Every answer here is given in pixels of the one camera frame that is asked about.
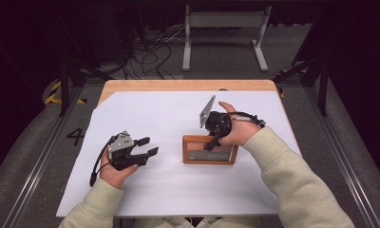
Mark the black metal stand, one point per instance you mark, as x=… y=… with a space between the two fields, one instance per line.
x=322 y=91
x=64 y=88

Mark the white paper sheet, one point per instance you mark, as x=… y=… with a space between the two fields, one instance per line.
x=147 y=110

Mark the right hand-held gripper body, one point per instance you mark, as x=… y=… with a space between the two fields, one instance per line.
x=218 y=123

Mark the aluminium floor rail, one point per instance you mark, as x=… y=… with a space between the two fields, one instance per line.
x=36 y=171
x=346 y=164

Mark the person's right hand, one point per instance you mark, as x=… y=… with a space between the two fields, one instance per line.
x=242 y=131

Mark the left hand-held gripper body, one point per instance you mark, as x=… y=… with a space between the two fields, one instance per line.
x=121 y=144

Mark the person's left hand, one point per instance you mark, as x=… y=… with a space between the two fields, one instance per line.
x=113 y=177

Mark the white metal stand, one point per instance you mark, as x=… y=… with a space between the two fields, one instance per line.
x=226 y=19

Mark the yellow black hazard tape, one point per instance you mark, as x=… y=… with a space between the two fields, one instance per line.
x=52 y=95

